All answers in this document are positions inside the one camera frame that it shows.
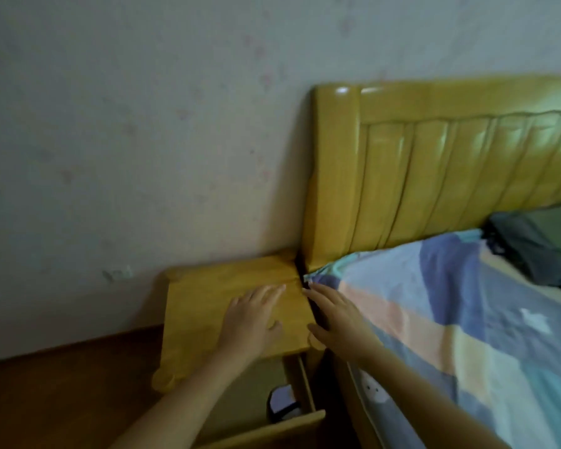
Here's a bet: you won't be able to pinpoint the lavender capybara sleep mask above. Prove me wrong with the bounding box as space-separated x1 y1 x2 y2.
267 385 305 424

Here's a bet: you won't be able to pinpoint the dark green folded pillow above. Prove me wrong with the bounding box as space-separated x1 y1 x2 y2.
484 212 561 289

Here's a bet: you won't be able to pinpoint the pastel patchwork bed sheet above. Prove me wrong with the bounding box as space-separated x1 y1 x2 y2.
304 228 561 449

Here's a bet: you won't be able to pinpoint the yellow wooden headboard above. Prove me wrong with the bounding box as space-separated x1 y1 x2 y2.
301 77 561 449

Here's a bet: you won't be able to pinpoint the yellow wooden nightstand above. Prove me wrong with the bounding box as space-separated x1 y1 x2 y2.
151 254 328 417

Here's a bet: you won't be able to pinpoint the person's left forearm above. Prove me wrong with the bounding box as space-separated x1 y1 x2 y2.
107 345 262 449

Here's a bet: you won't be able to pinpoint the person's right hand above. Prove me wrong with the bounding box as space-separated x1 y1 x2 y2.
301 282 384 365

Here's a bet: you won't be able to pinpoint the person's right forearm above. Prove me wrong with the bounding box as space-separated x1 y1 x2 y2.
355 343 511 449

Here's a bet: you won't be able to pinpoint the person's left hand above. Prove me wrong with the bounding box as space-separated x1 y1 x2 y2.
214 284 287 365

